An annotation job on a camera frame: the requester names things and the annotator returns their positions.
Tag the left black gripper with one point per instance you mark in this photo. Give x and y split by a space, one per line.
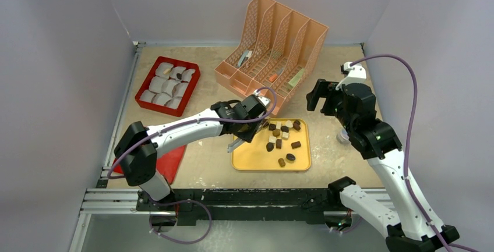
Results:
247 137

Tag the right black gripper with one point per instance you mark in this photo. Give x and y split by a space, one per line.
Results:
330 98

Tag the metal tongs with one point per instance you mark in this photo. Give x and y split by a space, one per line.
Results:
246 134

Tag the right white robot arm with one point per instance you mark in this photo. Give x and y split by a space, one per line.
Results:
412 224

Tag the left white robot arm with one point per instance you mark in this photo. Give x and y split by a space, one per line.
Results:
212 122

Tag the dark heart chocolate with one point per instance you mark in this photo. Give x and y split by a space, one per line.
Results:
269 147

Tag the brown bar chocolate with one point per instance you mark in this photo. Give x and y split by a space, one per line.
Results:
296 144

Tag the milk ribbed chocolate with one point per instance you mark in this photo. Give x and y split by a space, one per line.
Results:
281 162

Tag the red chocolate box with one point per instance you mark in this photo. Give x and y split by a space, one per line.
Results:
164 93

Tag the small clear cup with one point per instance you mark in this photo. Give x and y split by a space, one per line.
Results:
343 137

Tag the yellow tray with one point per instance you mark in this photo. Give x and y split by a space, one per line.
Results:
254 156

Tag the orange file organizer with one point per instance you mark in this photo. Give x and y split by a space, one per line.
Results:
279 48

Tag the red box lid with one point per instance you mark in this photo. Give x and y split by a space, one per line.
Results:
169 161

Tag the black base frame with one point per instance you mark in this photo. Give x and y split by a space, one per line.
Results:
314 206

